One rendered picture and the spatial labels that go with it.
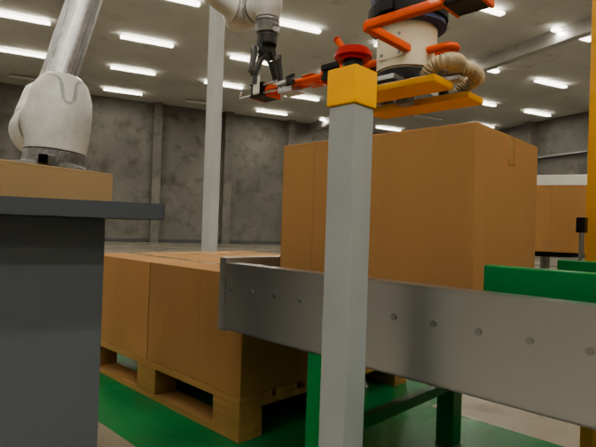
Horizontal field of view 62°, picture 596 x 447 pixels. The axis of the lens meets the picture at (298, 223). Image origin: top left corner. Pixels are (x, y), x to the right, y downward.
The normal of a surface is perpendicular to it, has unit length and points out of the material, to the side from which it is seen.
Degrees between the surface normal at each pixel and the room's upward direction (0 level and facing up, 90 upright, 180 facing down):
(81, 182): 90
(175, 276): 90
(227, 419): 90
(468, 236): 90
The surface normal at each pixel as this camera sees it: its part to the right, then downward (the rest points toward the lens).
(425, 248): -0.69, -0.03
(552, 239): -0.40, -0.02
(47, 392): 0.43, 0.00
